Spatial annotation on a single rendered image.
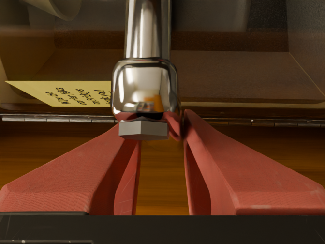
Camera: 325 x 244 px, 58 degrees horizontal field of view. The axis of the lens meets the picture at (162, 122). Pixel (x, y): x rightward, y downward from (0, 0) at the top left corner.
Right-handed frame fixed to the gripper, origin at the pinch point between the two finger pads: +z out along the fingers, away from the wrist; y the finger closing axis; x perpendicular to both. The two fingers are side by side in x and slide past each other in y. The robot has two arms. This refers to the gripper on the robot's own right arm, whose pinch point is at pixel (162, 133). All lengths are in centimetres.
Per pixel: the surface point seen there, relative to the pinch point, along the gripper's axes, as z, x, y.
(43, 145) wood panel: 19.7, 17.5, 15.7
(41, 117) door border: 17.4, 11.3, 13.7
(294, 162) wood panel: 16.7, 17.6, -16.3
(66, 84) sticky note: 8.6, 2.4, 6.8
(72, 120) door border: 17.8, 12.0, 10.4
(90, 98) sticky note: 11.1, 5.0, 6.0
